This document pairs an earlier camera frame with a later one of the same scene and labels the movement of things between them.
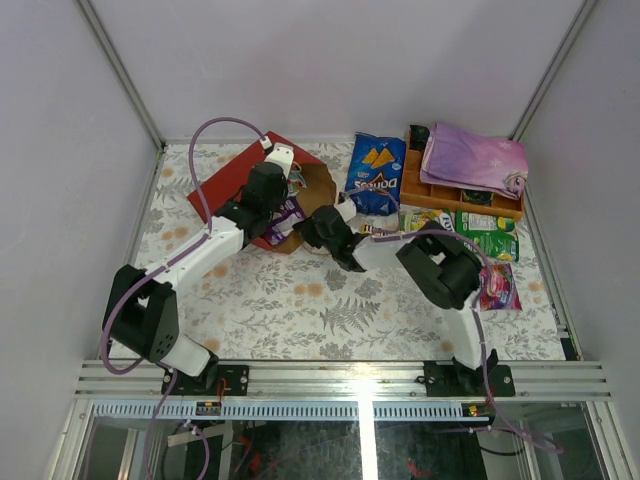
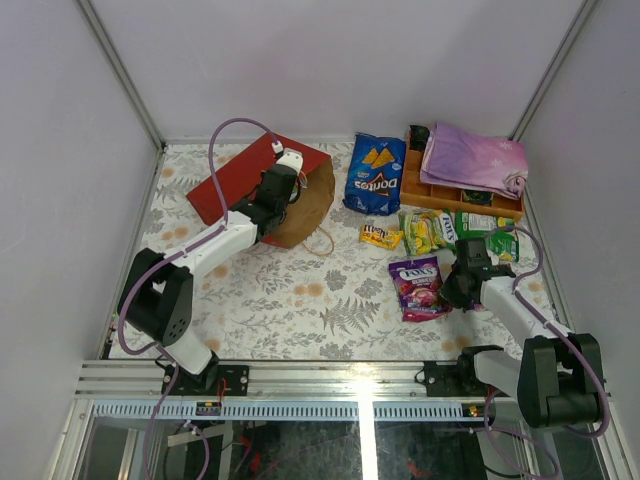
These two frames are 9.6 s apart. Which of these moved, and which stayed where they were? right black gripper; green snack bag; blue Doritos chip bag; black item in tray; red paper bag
Moved: right black gripper
Stayed: black item in tray; red paper bag; blue Doritos chip bag; green snack bag
